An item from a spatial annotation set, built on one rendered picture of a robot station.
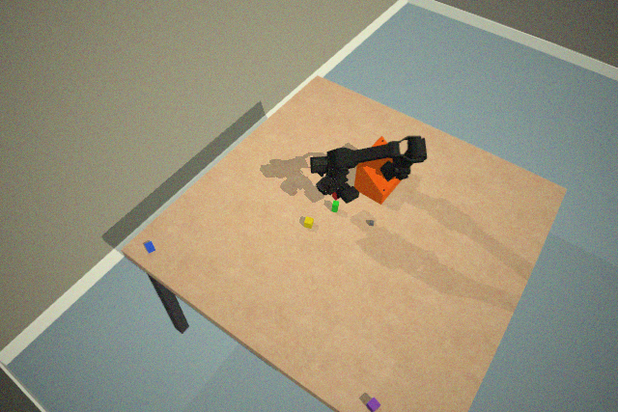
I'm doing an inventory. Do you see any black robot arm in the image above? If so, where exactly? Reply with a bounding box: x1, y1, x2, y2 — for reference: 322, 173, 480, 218
310, 135, 427, 195

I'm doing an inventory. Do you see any purple block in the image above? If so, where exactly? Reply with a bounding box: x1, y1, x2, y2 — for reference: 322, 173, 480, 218
366, 398, 380, 412

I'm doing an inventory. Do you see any yellow block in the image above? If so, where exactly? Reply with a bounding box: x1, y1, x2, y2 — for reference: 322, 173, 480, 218
304, 216, 314, 229

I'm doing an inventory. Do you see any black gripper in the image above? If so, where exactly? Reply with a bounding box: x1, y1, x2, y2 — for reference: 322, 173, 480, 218
329, 171, 359, 204

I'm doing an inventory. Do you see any small blue block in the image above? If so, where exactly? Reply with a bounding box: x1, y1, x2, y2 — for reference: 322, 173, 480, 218
145, 241, 155, 254

